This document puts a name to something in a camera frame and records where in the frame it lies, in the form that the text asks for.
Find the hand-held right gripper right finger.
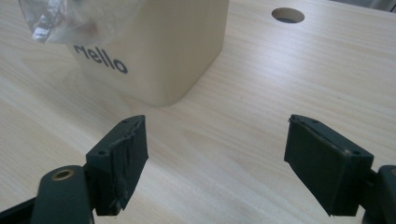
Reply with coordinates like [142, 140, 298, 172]
[283, 114, 375, 217]

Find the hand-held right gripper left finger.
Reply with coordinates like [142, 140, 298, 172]
[85, 114, 149, 217]

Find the cream plastic bin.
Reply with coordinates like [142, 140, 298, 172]
[66, 0, 231, 108]

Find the clear plastic wrapper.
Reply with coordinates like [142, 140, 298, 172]
[18, 0, 148, 45]

